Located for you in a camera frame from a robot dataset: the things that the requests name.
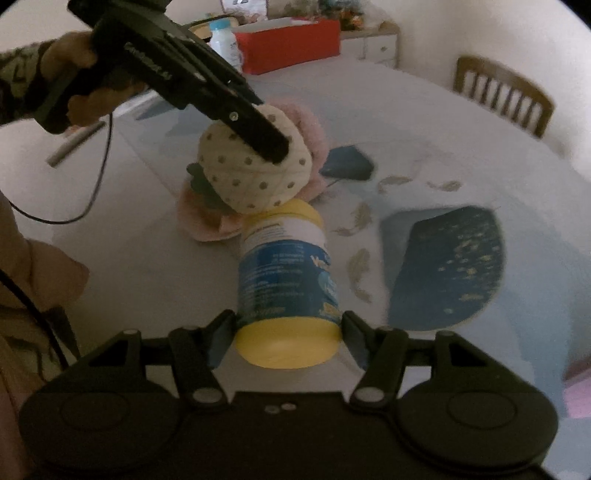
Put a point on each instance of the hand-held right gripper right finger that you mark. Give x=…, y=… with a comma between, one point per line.
x=353, y=337

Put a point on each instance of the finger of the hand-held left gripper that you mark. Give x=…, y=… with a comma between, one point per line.
x=258, y=134
x=221, y=69

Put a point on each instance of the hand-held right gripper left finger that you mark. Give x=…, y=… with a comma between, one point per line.
x=222, y=336

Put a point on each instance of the cream dotted pineapple plush toy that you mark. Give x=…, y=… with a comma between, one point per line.
x=268, y=184

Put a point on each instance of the yellow bottle with blue label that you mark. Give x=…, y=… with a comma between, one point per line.
x=286, y=277

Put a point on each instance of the person's left forearm camouflage sleeve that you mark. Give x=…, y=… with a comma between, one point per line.
x=18, y=78

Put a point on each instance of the person's left hand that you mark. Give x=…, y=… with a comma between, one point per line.
x=99, y=99

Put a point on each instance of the white bottle with blue cap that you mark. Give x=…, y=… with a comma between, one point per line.
x=225, y=44

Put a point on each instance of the red box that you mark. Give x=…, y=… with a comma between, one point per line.
x=291, y=48

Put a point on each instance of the dark blue flat pouch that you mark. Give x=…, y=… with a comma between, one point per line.
x=347, y=162

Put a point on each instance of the grey pen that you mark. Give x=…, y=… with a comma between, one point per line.
x=74, y=145

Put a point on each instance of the white drawer cabinet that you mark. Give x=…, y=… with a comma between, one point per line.
x=374, y=48

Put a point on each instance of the colourful clutter on cabinet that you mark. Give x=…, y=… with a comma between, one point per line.
x=355, y=14

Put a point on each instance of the person's beige clothing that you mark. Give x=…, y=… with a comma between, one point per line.
x=27, y=295

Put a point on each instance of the wooden chair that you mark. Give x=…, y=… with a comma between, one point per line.
x=503, y=87

